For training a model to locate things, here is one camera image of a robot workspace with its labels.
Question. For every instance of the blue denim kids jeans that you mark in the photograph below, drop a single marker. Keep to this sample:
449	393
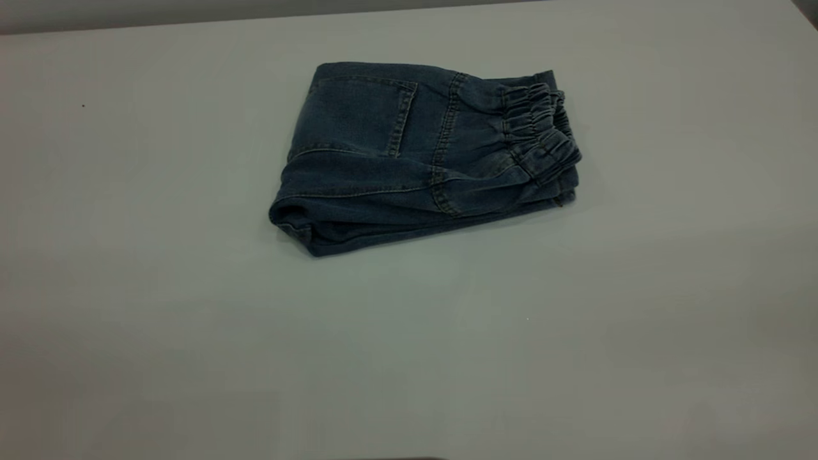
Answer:
383	172

